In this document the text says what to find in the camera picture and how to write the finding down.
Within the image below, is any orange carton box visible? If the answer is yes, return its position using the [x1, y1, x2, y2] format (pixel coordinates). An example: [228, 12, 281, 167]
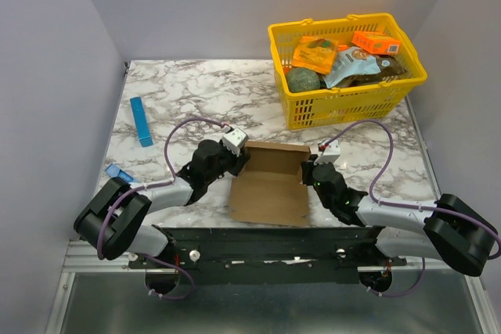
[351, 31, 401, 55]

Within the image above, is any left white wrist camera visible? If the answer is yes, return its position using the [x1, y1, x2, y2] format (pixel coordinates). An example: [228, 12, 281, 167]
[222, 127, 248, 156]

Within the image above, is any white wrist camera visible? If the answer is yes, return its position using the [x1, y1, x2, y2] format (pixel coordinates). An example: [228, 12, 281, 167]
[314, 140, 341, 165]
[222, 127, 248, 156]

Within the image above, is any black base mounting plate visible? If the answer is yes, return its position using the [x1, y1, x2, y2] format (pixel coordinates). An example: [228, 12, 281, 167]
[128, 224, 457, 286]

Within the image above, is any small blue block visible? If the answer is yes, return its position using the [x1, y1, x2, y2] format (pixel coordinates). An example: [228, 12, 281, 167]
[104, 163, 136, 183]

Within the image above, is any aluminium frame rail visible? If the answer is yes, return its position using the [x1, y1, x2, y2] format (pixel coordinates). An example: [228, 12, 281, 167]
[47, 241, 500, 333]

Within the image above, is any light blue snack bag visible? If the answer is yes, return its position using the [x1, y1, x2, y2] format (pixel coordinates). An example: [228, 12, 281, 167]
[323, 46, 381, 89]

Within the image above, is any brown cardboard box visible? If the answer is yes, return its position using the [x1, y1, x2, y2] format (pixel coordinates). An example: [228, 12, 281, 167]
[229, 141, 311, 228]

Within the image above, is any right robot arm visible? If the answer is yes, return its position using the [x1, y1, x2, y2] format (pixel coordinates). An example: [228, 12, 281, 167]
[301, 156, 500, 277]

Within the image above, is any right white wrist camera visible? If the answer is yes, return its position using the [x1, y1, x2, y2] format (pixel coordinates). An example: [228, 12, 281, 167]
[314, 140, 341, 165]

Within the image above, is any yellow plastic basket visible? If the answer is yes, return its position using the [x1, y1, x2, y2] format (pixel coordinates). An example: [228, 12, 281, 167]
[268, 13, 427, 130]

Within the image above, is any orange snack pouch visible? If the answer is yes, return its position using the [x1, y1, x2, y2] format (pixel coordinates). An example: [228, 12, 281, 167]
[292, 36, 338, 75]

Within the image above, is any long blue bar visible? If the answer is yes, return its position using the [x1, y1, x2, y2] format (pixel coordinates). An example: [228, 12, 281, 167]
[130, 96, 153, 147]

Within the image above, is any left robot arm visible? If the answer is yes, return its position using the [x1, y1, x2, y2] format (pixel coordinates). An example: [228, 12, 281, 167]
[74, 131, 250, 268]

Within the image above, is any green round melon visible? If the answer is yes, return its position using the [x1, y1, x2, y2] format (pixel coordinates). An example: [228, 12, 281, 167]
[286, 67, 321, 93]

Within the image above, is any dark brown snack bag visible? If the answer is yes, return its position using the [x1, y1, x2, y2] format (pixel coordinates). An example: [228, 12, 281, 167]
[337, 56, 408, 88]

